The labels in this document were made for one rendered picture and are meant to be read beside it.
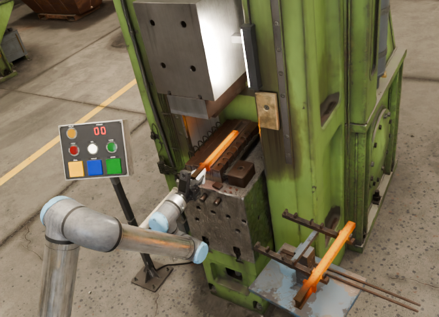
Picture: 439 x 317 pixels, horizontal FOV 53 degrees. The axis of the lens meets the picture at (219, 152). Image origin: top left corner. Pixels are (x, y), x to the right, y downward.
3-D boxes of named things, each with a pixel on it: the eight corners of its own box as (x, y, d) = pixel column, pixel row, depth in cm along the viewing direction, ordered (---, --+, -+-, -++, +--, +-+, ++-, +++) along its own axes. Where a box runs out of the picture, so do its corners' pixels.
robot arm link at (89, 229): (96, 216, 128) (215, 242, 183) (71, 203, 135) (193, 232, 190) (80, 254, 127) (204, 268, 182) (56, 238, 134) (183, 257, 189)
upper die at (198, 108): (208, 119, 185) (204, 100, 179) (171, 113, 195) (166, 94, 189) (253, 74, 212) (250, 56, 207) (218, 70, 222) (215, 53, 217)
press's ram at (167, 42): (232, 104, 173) (215, 3, 150) (157, 93, 192) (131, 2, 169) (276, 58, 200) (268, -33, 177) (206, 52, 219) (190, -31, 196)
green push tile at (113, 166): (121, 173, 214) (119, 158, 214) (106, 174, 215) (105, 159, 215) (122, 172, 216) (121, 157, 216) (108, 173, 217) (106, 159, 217)
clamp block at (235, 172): (244, 189, 199) (242, 178, 196) (228, 185, 204) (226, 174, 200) (256, 173, 207) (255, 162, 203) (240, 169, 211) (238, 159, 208)
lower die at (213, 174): (222, 183, 205) (219, 169, 200) (187, 174, 215) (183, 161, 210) (260, 134, 233) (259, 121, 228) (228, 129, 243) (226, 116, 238)
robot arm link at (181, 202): (161, 197, 187) (179, 202, 182) (168, 189, 190) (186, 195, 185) (166, 212, 192) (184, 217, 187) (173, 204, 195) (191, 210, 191)
